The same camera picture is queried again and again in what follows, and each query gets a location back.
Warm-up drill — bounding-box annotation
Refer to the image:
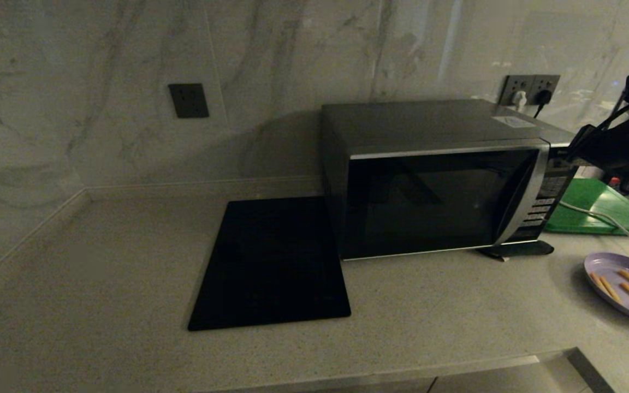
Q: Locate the green cutting board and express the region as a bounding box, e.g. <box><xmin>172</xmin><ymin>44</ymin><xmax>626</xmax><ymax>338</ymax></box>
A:
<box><xmin>544</xmin><ymin>178</ymin><xmax>629</xmax><ymax>236</ymax></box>

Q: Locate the black stand under microwave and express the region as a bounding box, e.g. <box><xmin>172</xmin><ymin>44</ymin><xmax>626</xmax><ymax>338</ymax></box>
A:
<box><xmin>477</xmin><ymin>240</ymin><xmax>555</xmax><ymax>261</ymax></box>

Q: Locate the black induction cooktop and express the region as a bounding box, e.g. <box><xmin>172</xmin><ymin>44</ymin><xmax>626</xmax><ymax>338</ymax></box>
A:
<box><xmin>188</xmin><ymin>196</ymin><xmax>352</xmax><ymax>332</ymax></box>

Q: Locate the black silver microwave oven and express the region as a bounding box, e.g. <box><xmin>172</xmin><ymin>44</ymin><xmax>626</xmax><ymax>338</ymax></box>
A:
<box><xmin>320</xmin><ymin>99</ymin><xmax>580</xmax><ymax>261</ymax></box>

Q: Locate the black power plug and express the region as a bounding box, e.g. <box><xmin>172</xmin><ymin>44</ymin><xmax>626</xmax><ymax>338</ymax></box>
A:
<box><xmin>534</xmin><ymin>89</ymin><xmax>553</xmax><ymax>118</ymax></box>

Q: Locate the dark single wall socket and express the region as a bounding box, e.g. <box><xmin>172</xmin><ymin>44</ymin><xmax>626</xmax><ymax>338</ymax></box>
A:
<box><xmin>168</xmin><ymin>83</ymin><xmax>210</xmax><ymax>119</ymax></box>

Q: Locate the purple plate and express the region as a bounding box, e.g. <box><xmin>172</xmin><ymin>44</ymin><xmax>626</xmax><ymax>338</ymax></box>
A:
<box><xmin>584</xmin><ymin>252</ymin><xmax>629</xmax><ymax>327</ymax></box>

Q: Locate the black glass microwave door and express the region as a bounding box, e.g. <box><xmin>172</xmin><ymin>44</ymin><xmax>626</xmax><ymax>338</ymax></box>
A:
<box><xmin>342</xmin><ymin>139</ymin><xmax>551</xmax><ymax>261</ymax></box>

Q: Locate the white power cable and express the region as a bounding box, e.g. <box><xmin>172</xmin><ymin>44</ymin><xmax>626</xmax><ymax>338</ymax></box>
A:
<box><xmin>559</xmin><ymin>201</ymin><xmax>629</xmax><ymax>253</ymax></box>

